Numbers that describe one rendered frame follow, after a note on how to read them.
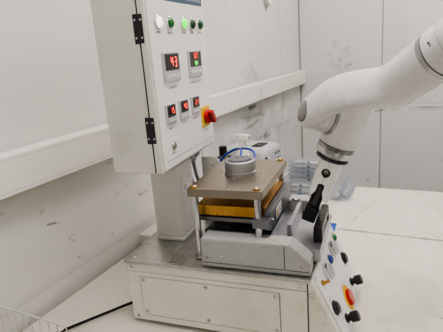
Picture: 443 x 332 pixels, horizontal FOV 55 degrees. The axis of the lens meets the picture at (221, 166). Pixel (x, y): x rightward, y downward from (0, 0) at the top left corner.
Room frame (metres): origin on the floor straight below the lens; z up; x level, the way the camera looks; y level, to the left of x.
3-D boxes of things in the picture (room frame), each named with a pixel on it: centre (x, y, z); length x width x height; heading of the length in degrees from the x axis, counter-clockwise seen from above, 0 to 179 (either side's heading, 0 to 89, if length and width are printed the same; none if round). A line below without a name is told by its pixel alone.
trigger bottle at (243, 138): (1.86, -0.10, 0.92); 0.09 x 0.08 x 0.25; 53
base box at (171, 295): (1.05, -0.06, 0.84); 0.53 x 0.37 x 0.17; 69
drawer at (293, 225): (1.01, -0.10, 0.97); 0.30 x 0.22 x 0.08; 69
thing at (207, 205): (1.04, -0.05, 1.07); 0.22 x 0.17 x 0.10; 159
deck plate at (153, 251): (1.05, -0.02, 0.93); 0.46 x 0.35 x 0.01; 69
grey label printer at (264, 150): (2.00, -0.15, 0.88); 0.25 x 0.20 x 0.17; 57
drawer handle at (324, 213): (0.96, -0.23, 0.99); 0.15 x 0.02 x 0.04; 159
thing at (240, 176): (1.06, -0.02, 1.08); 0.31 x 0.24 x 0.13; 159
